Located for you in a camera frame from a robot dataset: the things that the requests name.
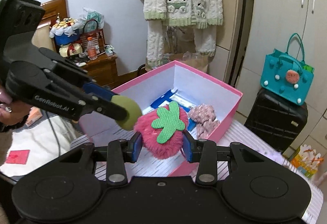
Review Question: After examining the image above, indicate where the pink cardboard storage box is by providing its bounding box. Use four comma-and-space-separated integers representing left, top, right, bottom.
79, 60, 244, 177

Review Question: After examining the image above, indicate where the person's left hand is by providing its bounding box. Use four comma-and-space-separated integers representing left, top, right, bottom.
1, 86, 32, 133

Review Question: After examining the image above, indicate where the beige wardrobe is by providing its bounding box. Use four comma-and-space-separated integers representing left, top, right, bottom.
237, 0, 326, 155

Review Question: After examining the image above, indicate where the cream knitted hanging cardigan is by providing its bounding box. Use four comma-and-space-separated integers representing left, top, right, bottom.
143, 0, 223, 67

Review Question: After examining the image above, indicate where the pink strawberry plush toy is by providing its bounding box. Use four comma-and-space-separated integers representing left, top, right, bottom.
134, 101, 188, 160

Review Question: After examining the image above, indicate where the blue flower bouquet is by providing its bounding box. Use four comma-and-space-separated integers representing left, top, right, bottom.
49, 16, 83, 46

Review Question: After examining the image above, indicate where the black suitcase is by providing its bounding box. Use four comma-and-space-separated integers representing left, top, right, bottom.
244, 88, 308, 153

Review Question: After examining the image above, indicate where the striped pink table cover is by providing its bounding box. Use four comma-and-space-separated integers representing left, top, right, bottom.
69, 119, 324, 224

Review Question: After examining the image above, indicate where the green plush ball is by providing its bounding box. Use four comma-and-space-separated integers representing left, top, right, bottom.
111, 95, 142, 131

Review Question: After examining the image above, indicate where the orange drink bottle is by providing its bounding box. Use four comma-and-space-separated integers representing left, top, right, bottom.
86, 37, 97, 60

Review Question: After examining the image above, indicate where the colourful gift bag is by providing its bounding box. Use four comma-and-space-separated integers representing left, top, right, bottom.
290, 144, 324, 179

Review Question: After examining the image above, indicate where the pink floral fabric scrunchie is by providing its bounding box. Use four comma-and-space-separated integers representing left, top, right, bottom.
188, 104, 220, 139

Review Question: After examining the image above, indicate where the teal felt tote bag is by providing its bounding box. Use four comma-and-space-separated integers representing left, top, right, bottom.
261, 33, 314, 105

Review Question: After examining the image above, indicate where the black cable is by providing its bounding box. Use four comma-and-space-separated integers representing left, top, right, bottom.
45, 110, 61, 158

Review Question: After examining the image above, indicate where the wooden side cabinet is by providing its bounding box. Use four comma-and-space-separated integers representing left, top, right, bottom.
39, 0, 119, 88

